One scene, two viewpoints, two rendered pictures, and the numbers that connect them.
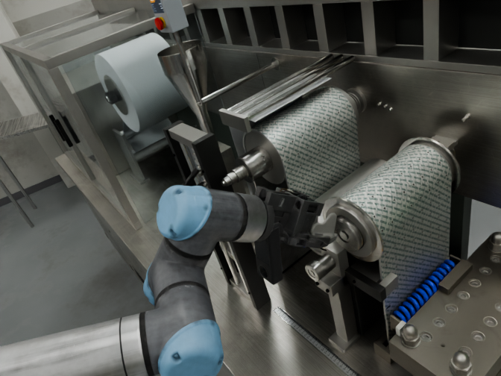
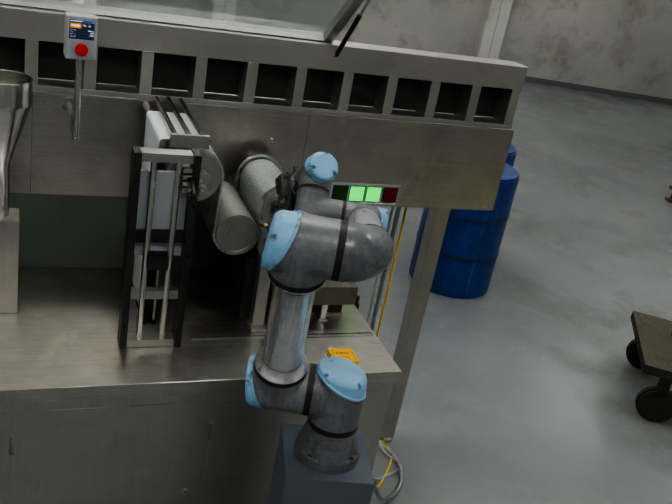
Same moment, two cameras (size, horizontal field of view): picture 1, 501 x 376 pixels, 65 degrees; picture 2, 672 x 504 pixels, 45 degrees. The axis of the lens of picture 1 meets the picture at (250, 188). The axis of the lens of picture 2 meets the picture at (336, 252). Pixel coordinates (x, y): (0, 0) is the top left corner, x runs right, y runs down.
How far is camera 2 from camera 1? 195 cm
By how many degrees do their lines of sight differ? 74
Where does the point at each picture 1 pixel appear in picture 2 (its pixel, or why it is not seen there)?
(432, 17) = (253, 74)
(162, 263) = (322, 200)
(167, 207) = (323, 163)
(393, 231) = not seen: hidden behind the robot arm
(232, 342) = (198, 369)
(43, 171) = not seen: outside the picture
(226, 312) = (159, 362)
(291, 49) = (98, 90)
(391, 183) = not seen: hidden behind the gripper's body
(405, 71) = (229, 110)
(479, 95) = (279, 125)
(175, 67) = (22, 99)
